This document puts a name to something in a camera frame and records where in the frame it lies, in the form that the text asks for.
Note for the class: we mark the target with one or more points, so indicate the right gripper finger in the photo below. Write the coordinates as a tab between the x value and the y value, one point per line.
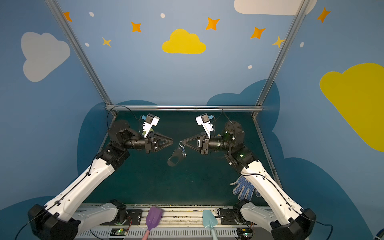
186	145
186	141

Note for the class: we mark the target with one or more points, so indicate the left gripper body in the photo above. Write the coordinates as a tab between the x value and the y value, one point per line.
151	144

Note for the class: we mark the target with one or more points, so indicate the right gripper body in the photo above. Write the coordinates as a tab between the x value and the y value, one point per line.
202	144

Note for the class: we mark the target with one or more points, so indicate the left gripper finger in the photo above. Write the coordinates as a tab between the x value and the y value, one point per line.
163	145
163	138

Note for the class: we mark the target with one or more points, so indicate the metal key holder plate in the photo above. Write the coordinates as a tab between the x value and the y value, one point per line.
175	158

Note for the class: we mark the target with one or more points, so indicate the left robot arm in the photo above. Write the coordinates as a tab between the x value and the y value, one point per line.
122	139

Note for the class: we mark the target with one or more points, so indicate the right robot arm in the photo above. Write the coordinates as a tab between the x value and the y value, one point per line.
286	220

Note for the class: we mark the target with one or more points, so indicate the near blue dotted glove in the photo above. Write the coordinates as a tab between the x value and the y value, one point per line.
244	189

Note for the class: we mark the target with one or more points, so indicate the purple toy shovel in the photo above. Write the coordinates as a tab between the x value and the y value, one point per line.
152	220

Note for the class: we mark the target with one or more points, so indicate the teal toy shovel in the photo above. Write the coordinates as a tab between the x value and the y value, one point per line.
209	222

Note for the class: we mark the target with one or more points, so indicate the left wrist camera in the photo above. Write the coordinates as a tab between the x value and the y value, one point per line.
149	121

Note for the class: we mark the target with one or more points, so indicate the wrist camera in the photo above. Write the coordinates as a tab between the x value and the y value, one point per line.
204	120
149	121

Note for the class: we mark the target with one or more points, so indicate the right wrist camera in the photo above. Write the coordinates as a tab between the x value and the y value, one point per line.
204	120

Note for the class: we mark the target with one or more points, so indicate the aluminium frame rear bar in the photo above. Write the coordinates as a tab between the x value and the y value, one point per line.
185	108

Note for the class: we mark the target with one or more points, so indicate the aluminium frame right post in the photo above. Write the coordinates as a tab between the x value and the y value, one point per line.
291	34

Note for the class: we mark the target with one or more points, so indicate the aluminium frame post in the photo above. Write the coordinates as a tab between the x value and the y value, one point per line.
291	34
64	24

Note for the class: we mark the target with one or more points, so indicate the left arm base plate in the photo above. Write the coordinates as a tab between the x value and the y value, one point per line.
130	217

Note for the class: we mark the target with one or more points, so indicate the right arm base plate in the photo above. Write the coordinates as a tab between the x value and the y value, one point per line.
231	217

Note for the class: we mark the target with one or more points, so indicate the front aluminium rail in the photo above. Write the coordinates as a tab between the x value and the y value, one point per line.
180	223

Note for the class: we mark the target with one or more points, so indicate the aluminium frame left post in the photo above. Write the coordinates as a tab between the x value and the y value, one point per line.
64	24

